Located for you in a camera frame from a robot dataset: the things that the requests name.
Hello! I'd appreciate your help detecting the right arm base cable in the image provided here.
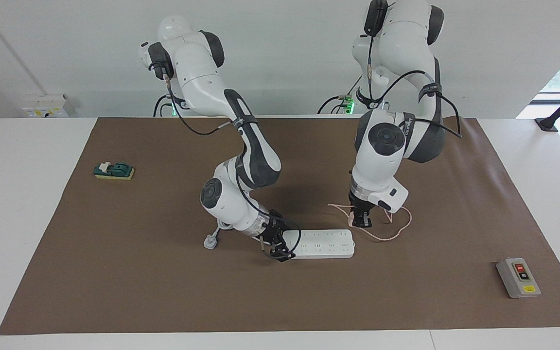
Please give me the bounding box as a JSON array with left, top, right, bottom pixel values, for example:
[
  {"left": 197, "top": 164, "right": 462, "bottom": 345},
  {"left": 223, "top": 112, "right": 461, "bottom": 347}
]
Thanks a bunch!
[{"left": 154, "top": 95, "right": 176, "bottom": 117}]

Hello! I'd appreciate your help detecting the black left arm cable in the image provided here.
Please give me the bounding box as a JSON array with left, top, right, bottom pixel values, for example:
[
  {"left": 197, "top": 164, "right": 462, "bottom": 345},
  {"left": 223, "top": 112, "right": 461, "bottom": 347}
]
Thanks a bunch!
[{"left": 365, "top": 24, "right": 463, "bottom": 139}]

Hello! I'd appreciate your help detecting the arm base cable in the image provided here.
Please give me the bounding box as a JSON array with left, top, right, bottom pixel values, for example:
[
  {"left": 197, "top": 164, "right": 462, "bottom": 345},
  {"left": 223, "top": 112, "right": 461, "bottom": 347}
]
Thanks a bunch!
[
  {"left": 154, "top": 95, "right": 176, "bottom": 117},
  {"left": 317, "top": 73, "right": 363, "bottom": 115}
]

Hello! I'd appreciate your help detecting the white power strip with cord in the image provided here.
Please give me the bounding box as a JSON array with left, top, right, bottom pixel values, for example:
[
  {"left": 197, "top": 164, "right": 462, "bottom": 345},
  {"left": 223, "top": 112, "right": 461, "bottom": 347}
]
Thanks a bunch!
[{"left": 204, "top": 219, "right": 356, "bottom": 260}]

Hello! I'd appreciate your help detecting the pink charging cable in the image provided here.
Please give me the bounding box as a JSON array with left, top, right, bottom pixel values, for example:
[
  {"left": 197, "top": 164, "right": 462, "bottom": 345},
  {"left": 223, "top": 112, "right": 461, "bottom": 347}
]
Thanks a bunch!
[{"left": 328, "top": 203, "right": 413, "bottom": 242}]

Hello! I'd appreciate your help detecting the left arm base cable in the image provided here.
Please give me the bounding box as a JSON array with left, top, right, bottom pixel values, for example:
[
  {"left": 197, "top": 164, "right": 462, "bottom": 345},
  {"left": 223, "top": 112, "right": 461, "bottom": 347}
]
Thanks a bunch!
[{"left": 317, "top": 73, "right": 363, "bottom": 115}]

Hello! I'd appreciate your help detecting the brown table mat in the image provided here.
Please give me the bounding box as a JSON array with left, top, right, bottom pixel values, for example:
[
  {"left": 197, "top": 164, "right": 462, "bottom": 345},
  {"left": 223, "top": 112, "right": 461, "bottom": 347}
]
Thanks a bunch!
[{"left": 0, "top": 117, "right": 560, "bottom": 336}]

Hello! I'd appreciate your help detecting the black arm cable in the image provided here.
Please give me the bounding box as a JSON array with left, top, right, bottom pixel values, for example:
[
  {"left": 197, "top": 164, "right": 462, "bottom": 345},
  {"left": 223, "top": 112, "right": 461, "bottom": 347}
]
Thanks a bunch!
[
  {"left": 162, "top": 63, "right": 242, "bottom": 137},
  {"left": 365, "top": 24, "right": 463, "bottom": 139}
]

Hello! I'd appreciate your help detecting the white wall socket box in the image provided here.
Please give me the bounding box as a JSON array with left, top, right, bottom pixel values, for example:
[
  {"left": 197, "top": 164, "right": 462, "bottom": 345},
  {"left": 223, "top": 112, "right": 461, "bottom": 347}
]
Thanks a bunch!
[{"left": 21, "top": 95, "right": 69, "bottom": 118}]

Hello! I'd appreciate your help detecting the green knife switch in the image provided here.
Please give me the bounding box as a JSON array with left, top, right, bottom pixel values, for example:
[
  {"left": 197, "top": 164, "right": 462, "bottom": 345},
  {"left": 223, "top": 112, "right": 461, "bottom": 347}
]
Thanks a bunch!
[{"left": 93, "top": 161, "right": 135, "bottom": 181}]

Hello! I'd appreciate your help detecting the grey on-off switch box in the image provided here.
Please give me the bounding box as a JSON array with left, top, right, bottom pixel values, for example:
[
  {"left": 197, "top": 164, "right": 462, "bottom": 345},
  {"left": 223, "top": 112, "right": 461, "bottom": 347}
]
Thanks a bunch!
[{"left": 496, "top": 258, "right": 542, "bottom": 299}]

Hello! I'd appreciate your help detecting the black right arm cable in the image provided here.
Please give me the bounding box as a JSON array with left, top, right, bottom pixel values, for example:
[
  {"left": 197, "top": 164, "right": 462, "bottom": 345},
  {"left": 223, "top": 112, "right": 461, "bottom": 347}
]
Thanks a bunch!
[{"left": 162, "top": 63, "right": 242, "bottom": 137}]

